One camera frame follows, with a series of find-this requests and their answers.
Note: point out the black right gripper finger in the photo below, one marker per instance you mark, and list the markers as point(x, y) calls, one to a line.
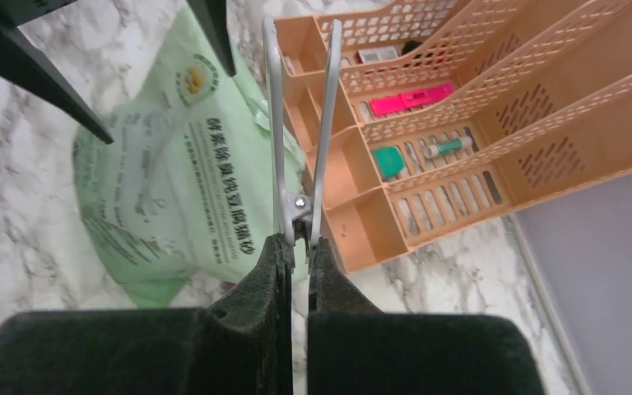
point(353, 347)
point(212, 17)
point(23, 65)
point(240, 344)

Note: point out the green litter bag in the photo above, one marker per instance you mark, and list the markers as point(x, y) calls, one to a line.
point(186, 185)

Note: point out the red white small box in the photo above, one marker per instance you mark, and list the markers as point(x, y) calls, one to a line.
point(379, 54)

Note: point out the green tape dispenser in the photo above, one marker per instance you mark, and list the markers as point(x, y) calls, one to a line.
point(389, 162)

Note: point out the red and black stamp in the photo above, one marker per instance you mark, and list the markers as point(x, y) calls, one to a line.
point(410, 46)

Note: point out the green white glue stick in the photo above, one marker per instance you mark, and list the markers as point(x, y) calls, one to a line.
point(444, 148)

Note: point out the orange plastic file organizer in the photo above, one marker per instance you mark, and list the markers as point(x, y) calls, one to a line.
point(544, 89)

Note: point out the aluminium frame rail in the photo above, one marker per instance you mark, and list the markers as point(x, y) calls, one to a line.
point(549, 309)

